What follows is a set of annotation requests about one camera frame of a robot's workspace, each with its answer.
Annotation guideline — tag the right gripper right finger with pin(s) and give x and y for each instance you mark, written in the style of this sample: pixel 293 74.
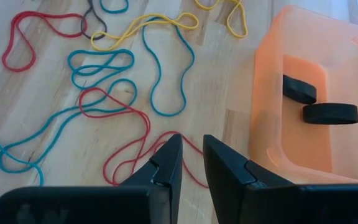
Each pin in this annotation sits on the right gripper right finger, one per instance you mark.
pixel 228 186

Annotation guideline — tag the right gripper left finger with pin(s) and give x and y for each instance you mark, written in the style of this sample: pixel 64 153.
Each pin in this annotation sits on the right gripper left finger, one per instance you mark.
pixel 163 186

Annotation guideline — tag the thick black rubber band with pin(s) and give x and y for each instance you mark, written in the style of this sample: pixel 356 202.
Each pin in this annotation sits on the thick black rubber band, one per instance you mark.
pixel 300 90
pixel 331 113

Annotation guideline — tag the yellow rubber band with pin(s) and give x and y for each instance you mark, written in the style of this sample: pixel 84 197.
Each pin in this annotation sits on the yellow rubber band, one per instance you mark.
pixel 196 24
pixel 242 35

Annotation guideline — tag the red rubber band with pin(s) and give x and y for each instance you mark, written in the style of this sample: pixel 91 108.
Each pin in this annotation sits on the red rubber band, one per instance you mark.
pixel 4 57
pixel 148 124

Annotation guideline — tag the long teal rubber band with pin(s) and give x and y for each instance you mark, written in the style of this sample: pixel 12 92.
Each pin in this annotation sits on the long teal rubber band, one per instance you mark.
pixel 135 93

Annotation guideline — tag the dark grey rubber band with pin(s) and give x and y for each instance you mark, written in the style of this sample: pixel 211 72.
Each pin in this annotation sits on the dark grey rubber band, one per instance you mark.
pixel 95 38

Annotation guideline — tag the orange translucent plastic bin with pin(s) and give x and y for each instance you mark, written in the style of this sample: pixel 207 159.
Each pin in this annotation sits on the orange translucent plastic bin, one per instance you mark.
pixel 346 62

